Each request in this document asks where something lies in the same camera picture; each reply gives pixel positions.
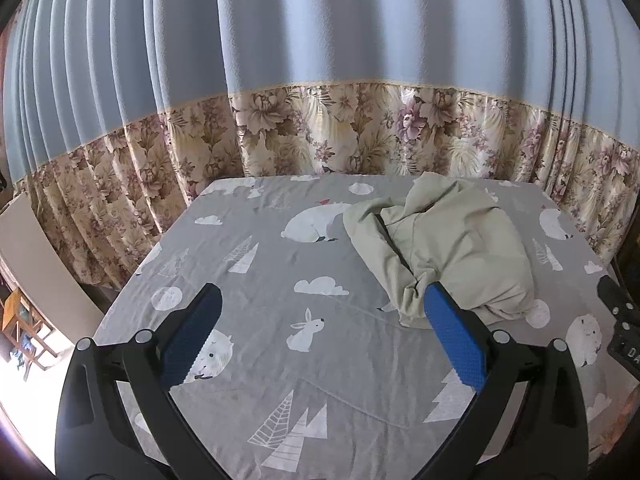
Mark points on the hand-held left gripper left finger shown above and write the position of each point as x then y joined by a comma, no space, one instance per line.
192,329

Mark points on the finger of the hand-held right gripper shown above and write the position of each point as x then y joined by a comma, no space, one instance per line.
615,295

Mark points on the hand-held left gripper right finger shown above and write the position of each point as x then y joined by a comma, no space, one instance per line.
454,334

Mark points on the pale green hooded jacket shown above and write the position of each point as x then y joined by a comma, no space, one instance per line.
460,245

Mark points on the dark wooden furniture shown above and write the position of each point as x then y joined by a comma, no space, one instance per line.
631,260

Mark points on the grey animal print bed sheet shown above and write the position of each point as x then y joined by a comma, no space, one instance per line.
310,360

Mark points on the beige board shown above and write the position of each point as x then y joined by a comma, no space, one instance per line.
40,260

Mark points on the wooden chair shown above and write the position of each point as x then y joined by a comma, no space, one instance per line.
25,325

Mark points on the blue and floral curtain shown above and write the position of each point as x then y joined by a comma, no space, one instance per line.
300,35

